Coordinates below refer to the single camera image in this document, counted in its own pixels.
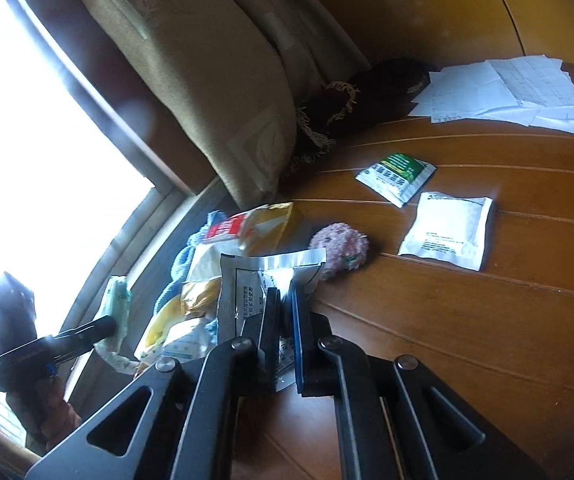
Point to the green white packet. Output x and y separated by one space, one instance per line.
397 177

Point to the yellow white plastic bag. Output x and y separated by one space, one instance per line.
192 295

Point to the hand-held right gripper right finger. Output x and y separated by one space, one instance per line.
297 330

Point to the person's left hand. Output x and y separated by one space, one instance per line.
42 410

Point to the white blue printed packet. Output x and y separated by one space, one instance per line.
187 345

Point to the pale green printed pack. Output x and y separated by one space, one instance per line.
114 310

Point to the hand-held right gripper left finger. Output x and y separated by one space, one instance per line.
269 320

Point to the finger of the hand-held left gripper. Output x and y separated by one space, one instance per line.
92 331

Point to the pink plush ball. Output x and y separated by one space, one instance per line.
342 247

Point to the brown wooden window surround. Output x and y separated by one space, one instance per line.
117 110

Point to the beige curtain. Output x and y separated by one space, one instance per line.
192 60

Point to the window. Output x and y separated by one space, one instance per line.
42 160

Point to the yellow wooden wardrobe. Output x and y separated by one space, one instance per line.
442 10

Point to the yellow bag red white label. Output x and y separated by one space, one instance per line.
272 217

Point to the dark fringed cloth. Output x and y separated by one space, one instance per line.
367 95

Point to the silver white packet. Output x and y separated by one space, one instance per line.
247 285

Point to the white window sill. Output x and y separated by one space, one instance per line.
167 215

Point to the blue cloth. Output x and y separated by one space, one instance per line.
187 260

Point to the pile of white papers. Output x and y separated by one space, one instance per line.
492 90

